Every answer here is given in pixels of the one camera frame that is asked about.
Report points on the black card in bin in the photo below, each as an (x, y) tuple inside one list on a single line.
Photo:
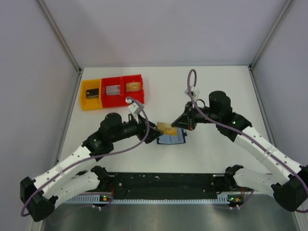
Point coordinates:
[(92, 93)]

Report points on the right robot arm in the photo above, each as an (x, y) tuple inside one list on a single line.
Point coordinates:
[(286, 180)]

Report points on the right red plastic bin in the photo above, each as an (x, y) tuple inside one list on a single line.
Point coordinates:
[(138, 95)]

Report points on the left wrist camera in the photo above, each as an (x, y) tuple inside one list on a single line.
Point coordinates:
[(134, 106)]

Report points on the silver card in bin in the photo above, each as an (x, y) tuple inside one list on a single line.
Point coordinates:
[(112, 90)]

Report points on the gold credit card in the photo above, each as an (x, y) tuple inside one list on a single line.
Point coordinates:
[(167, 129)]

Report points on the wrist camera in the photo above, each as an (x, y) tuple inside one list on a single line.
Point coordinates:
[(134, 106), (193, 92)]

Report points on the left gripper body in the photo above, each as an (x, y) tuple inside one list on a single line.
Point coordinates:
[(144, 131)]

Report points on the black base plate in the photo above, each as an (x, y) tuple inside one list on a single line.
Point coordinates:
[(170, 186)]

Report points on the blue leather card holder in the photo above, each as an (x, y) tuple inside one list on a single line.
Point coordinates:
[(167, 139)]

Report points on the white slotted cable duct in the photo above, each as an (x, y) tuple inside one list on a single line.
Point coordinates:
[(222, 199)]

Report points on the gold card in bin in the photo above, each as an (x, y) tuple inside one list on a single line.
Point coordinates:
[(133, 86)]

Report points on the middle red plastic bin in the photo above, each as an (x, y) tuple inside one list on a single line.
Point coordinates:
[(112, 100)]

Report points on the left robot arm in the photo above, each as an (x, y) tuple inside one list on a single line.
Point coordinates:
[(80, 172)]

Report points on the red plastic bin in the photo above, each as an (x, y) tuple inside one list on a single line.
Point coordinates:
[(138, 95), (112, 100)]

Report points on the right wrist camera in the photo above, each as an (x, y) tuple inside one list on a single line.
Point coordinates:
[(193, 92)]

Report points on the yellow plastic bin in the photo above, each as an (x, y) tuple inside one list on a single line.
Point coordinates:
[(90, 104)]

